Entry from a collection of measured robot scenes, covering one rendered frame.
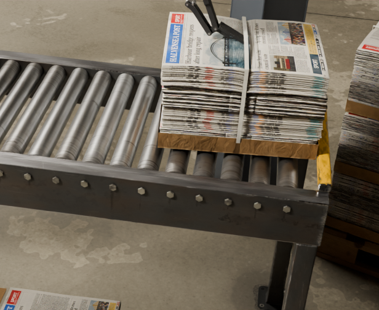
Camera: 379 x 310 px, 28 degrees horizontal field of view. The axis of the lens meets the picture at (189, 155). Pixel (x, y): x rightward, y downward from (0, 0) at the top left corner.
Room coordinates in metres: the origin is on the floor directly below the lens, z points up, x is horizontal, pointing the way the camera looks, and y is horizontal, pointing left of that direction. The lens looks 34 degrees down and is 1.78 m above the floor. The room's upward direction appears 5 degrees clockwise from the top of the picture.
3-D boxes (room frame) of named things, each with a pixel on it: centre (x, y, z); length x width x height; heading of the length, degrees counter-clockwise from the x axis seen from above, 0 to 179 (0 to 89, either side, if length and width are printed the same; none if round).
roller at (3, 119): (1.66, 0.47, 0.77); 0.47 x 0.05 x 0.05; 176
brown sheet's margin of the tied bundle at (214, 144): (1.63, 0.00, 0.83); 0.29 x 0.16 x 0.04; 0
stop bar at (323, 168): (1.59, -0.32, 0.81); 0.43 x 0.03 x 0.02; 176
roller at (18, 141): (1.65, 0.40, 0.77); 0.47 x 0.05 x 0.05; 176
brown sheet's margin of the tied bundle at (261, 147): (1.63, -0.22, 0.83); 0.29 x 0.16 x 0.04; 0
